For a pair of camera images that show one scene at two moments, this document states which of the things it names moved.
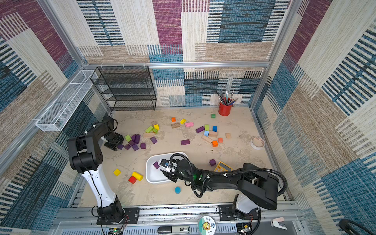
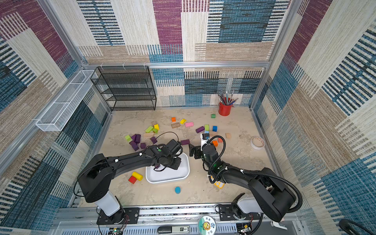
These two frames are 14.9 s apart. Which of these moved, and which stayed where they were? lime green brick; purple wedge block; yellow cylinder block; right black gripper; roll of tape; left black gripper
Moved: left black gripper; right black gripper
Stayed: roll of tape; purple wedge block; yellow cylinder block; lime green brick
